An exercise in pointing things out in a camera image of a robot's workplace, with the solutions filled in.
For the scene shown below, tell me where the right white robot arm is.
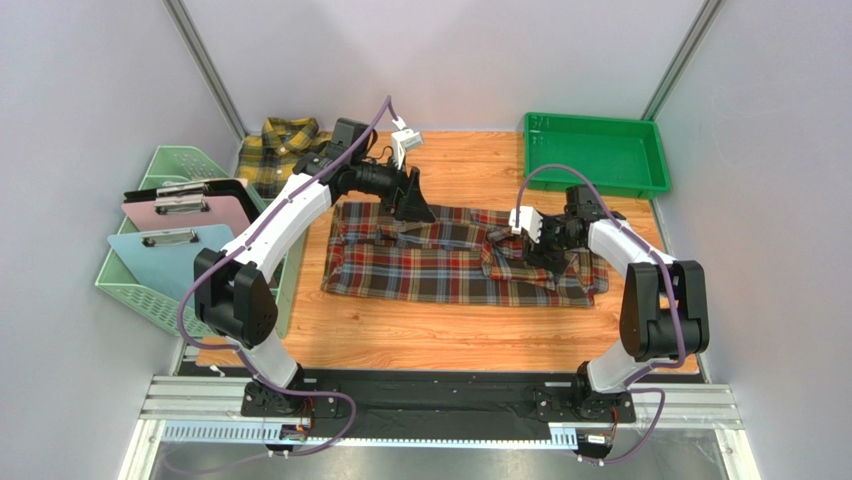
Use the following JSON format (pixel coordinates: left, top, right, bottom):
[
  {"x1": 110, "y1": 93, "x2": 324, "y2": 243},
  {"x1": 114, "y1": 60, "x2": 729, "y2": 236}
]
[{"x1": 509, "y1": 186, "x2": 710, "y2": 394}]

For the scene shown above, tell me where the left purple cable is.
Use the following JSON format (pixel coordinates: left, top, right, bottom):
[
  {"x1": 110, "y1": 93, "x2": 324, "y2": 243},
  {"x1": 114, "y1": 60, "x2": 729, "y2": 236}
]
[{"x1": 175, "y1": 95, "x2": 409, "y2": 459}]

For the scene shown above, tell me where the corner aluminium post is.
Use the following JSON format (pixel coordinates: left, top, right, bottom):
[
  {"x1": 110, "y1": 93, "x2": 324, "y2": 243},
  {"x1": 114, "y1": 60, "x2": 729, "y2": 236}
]
[
  {"x1": 162, "y1": 0, "x2": 249, "y2": 143},
  {"x1": 642, "y1": 0, "x2": 726, "y2": 121}
]

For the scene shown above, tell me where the blue clipboard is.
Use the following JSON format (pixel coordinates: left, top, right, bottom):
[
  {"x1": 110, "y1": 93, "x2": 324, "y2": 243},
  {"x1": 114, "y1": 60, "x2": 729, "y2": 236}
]
[{"x1": 107, "y1": 224, "x2": 234, "y2": 301}]

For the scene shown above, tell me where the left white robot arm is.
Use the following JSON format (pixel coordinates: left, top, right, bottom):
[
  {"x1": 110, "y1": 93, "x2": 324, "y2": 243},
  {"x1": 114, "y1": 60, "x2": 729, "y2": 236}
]
[{"x1": 191, "y1": 118, "x2": 435, "y2": 389}]

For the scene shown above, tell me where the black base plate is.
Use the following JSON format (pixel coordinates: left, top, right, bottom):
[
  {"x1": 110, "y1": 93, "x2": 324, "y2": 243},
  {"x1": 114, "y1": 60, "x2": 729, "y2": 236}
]
[{"x1": 176, "y1": 359, "x2": 637, "y2": 441}]

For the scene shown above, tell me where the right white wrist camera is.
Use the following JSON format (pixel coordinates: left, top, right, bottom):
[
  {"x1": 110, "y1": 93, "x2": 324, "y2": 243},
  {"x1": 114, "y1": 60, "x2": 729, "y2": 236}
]
[{"x1": 509, "y1": 205, "x2": 544, "y2": 244}]

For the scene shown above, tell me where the yellow plaid folded shirt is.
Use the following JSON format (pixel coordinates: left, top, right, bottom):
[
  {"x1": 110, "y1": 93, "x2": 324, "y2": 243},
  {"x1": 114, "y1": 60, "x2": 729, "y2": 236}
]
[{"x1": 236, "y1": 117, "x2": 331, "y2": 198}]

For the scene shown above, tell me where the right corner aluminium post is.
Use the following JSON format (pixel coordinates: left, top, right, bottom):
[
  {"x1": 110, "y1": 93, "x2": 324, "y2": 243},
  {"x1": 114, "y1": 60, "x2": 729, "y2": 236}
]
[{"x1": 642, "y1": 0, "x2": 726, "y2": 121}]

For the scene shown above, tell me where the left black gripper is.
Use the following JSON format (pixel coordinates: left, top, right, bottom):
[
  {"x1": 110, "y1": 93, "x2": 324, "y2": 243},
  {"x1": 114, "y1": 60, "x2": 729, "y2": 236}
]
[{"x1": 352, "y1": 152, "x2": 436, "y2": 224}]

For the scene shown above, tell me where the left corner aluminium post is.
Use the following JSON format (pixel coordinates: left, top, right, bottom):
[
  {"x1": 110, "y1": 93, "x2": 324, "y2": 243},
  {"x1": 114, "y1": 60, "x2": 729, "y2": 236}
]
[{"x1": 162, "y1": 0, "x2": 249, "y2": 143}]

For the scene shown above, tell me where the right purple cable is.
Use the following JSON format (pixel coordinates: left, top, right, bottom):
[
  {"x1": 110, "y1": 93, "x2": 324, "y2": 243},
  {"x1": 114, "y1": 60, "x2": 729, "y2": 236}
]
[{"x1": 515, "y1": 163, "x2": 688, "y2": 466}]

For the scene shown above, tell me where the aluminium rail frame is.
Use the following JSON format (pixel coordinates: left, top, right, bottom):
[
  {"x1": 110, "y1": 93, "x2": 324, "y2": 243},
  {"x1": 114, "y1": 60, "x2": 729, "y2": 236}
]
[{"x1": 120, "y1": 347, "x2": 759, "y2": 479}]

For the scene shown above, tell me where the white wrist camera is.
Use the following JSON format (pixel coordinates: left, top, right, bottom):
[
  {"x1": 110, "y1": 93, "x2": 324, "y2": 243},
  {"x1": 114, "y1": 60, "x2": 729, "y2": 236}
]
[
  {"x1": 390, "y1": 117, "x2": 424, "y2": 170},
  {"x1": 509, "y1": 205, "x2": 544, "y2": 244}
]

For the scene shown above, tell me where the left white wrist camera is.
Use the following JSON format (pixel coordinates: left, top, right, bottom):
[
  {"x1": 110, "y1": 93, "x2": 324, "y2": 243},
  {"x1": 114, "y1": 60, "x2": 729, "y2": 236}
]
[{"x1": 390, "y1": 117, "x2": 424, "y2": 170}]

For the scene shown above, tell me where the red brown plaid shirt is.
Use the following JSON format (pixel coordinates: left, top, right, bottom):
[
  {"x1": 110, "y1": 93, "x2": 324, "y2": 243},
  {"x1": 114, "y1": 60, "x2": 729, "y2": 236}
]
[{"x1": 321, "y1": 201, "x2": 610, "y2": 308}]

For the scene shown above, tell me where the pink clipboard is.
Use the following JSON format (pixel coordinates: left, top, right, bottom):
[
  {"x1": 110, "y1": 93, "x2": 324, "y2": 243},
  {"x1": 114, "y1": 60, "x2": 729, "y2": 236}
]
[{"x1": 122, "y1": 194, "x2": 250, "y2": 236}]

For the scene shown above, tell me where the purple cable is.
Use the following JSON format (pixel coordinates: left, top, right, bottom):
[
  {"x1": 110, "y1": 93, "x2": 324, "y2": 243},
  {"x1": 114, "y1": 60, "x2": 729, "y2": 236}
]
[
  {"x1": 515, "y1": 163, "x2": 688, "y2": 466},
  {"x1": 175, "y1": 95, "x2": 409, "y2": 459}
]

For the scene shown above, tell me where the green plastic tray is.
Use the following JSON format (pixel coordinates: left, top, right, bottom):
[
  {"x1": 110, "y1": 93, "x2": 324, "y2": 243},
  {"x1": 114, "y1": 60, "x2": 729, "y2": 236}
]
[{"x1": 523, "y1": 112, "x2": 671, "y2": 200}]

